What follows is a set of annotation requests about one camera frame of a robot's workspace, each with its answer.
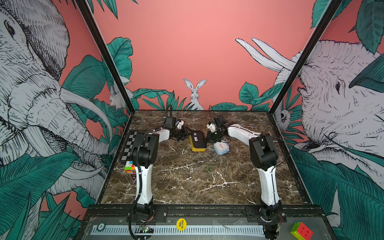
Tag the yellow rectangular alarm clock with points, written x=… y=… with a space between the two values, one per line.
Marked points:
x=197 y=141

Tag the light blue small alarm clock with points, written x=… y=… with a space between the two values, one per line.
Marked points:
x=221 y=148

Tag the black frame post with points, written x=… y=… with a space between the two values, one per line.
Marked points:
x=98 y=38
x=324 y=21

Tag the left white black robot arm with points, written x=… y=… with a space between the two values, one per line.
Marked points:
x=143 y=153

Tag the yellow round sticker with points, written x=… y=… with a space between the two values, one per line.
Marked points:
x=181 y=224

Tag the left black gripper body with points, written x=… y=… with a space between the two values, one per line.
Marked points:
x=180 y=134

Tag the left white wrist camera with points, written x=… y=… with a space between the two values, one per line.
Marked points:
x=179 y=124

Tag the black white checkerboard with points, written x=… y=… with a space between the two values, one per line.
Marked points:
x=128 y=148

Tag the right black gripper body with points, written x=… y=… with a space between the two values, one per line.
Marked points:
x=215 y=136

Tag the left black frame post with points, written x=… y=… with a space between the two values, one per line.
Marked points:
x=98 y=38

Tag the right black frame post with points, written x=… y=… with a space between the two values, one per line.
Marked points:
x=324 y=21

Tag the red triangle sticker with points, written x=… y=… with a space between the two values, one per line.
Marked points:
x=133 y=178

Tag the black mounting rail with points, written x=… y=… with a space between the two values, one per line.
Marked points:
x=165 y=212

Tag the small green circuit board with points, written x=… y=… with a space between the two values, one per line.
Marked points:
x=146 y=230

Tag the white slotted cable duct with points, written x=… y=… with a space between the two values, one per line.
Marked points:
x=191 y=230

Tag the colourful rubik cube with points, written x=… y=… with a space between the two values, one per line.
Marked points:
x=301 y=232
x=130 y=167

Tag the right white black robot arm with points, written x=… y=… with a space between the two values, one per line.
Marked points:
x=264 y=157

